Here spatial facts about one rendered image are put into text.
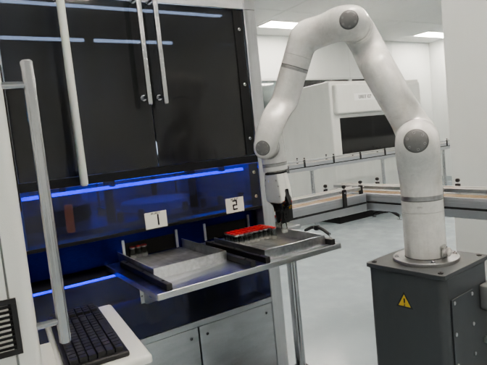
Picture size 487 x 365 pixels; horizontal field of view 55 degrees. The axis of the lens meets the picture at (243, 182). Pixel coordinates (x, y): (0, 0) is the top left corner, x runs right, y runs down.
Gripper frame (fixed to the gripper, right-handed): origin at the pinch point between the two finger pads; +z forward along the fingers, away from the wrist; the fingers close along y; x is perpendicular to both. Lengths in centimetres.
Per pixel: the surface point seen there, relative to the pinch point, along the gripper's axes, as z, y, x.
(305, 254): 13.1, 6.6, 2.6
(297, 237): 12.1, -11.9, 12.5
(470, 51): -55, -31, 153
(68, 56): -62, -20, -56
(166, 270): 7.9, -3.4, -42.3
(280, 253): 10.8, 4.5, -5.8
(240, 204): -1.9, -33.0, 1.3
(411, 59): -131, -553, 708
